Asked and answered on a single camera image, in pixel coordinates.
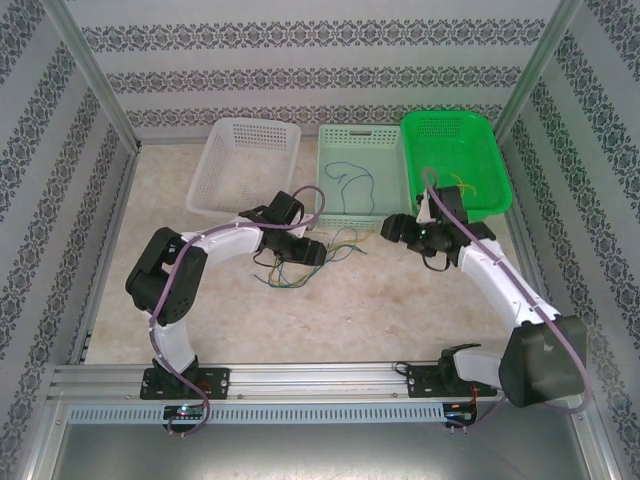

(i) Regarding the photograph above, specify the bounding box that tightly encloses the thin green cable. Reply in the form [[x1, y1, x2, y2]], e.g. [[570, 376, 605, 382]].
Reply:
[[269, 259, 321, 291], [324, 234, 369, 264]]

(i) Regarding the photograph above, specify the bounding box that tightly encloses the white plastic basket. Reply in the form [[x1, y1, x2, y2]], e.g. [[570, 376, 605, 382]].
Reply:
[[185, 118, 302, 226]]

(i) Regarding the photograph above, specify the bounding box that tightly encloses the pale mint plastic basket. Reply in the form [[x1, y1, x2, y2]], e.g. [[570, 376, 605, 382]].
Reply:
[[315, 123, 409, 232]]

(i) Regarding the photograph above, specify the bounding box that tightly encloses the bright green plastic basket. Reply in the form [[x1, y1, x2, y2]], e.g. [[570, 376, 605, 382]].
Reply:
[[399, 110, 514, 224]]

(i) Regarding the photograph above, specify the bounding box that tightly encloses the grey metal shelf panel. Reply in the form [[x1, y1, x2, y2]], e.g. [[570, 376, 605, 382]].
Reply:
[[49, 422, 601, 480]]

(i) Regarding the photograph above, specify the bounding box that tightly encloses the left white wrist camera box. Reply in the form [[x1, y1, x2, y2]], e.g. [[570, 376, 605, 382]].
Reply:
[[287, 213, 321, 239]]

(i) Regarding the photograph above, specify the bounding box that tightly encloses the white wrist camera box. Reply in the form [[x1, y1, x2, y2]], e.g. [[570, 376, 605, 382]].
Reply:
[[287, 213, 321, 239], [414, 191, 434, 225]]

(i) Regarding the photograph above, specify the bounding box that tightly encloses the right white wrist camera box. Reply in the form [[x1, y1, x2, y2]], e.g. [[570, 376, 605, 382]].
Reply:
[[414, 191, 434, 225]]

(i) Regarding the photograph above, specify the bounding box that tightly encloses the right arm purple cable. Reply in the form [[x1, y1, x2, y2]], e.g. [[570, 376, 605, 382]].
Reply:
[[422, 167, 591, 432]]

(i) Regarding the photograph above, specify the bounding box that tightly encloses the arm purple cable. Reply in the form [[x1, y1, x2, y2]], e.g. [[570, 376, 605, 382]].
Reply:
[[422, 167, 591, 432], [148, 185, 327, 437]]

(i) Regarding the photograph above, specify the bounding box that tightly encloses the aluminium side rail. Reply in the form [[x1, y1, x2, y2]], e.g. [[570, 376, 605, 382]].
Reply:
[[68, 144, 142, 365], [499, 149, 569, 360]]

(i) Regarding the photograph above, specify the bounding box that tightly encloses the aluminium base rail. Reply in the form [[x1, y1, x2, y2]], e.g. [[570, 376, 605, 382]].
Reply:
[[47, 362, 589, 401]]

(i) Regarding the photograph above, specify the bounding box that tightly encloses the white slotted cable duct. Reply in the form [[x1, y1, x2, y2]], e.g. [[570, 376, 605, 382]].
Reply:
[[67, 403, 446, 424]]

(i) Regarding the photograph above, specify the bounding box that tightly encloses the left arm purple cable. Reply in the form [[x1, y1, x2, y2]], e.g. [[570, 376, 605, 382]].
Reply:
[[148, 185, 327, 437]]

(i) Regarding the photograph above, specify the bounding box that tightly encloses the aluminium frame post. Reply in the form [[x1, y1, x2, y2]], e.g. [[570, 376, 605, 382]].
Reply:
[[492, 0, 586, 141], [42, 0, 144, 151]]

